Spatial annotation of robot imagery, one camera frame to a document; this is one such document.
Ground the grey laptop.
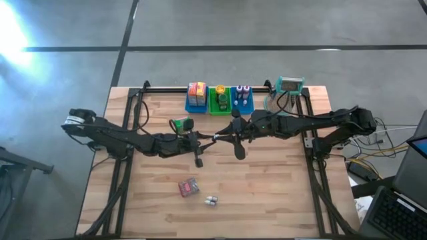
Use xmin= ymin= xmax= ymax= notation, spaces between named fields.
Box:
xmin=392 ymin=109 xmax=427 ymax=201

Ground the green-lidded spice jar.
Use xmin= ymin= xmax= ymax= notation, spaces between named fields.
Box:
xmin=217 ymin=93 xmax=230 ymax=111

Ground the black power brick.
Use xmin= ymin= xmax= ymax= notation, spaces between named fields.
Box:
xmin=346 ymin=160 xmax=380 ymax=183

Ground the bright green food packet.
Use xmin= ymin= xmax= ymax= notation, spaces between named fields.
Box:
xmin=170 ymin=116 xmax=191 ymax=135

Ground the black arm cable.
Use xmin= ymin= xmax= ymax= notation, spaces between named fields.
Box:
xmin=276 ymin=89 xmax=334 ymax=119
xmin=133 ymin=99 xmax=187 ymax=136

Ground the yellow floor cable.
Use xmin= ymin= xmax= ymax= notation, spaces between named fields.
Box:
xmin=345 ymin=145 xmax=410 ymax=167

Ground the yellow food box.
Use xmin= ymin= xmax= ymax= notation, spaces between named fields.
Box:
xmin=195 ymin=81 xmax=207 ymax=107

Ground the red patterned box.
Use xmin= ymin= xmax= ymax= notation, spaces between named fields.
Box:
xmin=177 ymin=176 xmax=201 ymax=198

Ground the black aluminium table frame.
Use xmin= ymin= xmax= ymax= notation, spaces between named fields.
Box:
xmin=75 ymin=79 xmax=363 ymax=240

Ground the black floor cable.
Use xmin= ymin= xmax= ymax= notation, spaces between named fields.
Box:
xmin=346 ymin=116 xmax=403 ymax=151

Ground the blue plastic basket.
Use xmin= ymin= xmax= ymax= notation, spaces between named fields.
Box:
xmin=184 ymin=85 xmax=209 ymax=114
xmin=230 ymin=87 xmax=255 ymax=115

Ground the green plastic basket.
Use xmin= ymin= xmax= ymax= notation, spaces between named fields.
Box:
xmin=207 ymin=86 xmax=233 ymax=116

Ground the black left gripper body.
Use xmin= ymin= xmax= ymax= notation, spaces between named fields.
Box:
xmin=173 ymin=131 xmax=203 ymax=158

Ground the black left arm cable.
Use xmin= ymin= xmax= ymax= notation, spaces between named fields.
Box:
xmin=133 ymin=99 xmax=187 ymax=136

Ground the black laptop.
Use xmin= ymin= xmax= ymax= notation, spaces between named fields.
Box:
xmin=358 ymin=185 xmax=427 ymax=240

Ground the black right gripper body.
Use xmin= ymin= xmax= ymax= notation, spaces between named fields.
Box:
xmin=238 ymin=111 xmax=260 ymax=143

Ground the teal-handled box grater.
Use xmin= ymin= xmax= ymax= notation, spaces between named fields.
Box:
xmin=263 ymin=75 xmax=306 ymax=117

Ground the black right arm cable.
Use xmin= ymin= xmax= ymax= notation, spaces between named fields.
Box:
xmin=276 ymin=89 xmax=334 ymax=119

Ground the white paper sheet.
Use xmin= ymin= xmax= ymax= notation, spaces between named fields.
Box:
xmin=348 ymin=175 xmax=374 ymax=224

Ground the white floor cable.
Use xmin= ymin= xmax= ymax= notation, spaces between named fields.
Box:
xmin=373 ymin=125 xmax=418 ymax=134

